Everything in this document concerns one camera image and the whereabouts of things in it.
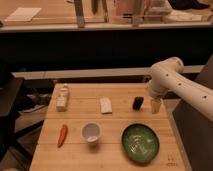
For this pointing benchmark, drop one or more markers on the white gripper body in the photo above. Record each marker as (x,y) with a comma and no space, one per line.
(155,105)

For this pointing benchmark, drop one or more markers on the white rectangular block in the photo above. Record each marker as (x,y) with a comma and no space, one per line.
(105,105)

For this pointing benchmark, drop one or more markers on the black eraser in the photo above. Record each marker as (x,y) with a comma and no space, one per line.
(137,103)

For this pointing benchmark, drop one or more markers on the white paper sheet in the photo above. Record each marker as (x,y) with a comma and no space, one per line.
(22,14)

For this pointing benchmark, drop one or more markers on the white cup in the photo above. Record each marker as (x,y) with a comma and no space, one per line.
(91,133)

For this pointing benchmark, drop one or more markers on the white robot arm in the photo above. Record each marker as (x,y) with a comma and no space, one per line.
(166,75)

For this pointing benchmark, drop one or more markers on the orange carrot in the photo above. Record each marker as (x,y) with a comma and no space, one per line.
(62,136)

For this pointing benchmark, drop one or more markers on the green plate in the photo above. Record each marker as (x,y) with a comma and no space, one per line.
(140,143)

